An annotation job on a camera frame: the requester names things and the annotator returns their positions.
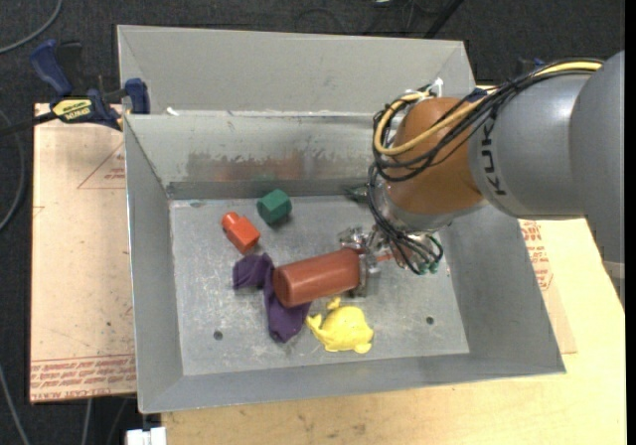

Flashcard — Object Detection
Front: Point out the red-brown cylinder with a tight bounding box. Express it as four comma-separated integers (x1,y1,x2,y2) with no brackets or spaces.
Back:
271,247,364,309

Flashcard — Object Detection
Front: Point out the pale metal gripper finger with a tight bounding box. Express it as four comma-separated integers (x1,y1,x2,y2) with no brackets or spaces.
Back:
338,226,370,256
354,257,383,299

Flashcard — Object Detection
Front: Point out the brown cardboard board red print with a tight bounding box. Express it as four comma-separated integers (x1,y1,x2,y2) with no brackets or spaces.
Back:
29,102,578,404

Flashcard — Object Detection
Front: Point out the yellow toy whale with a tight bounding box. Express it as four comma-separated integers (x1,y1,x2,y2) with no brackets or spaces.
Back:
305,296,375,355

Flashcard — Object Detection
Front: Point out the grey metal bin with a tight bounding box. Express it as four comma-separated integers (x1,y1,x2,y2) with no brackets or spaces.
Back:
116,24,567,415

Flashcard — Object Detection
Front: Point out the purple cloth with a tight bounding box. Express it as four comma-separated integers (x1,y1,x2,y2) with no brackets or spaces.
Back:
232,251,312,344

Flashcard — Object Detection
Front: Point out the orange block with knob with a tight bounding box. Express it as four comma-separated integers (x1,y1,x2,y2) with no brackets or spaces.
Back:
220,211,261,255

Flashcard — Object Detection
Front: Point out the green hexagonal block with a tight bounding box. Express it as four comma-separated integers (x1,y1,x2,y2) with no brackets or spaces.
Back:
255,188,293,226

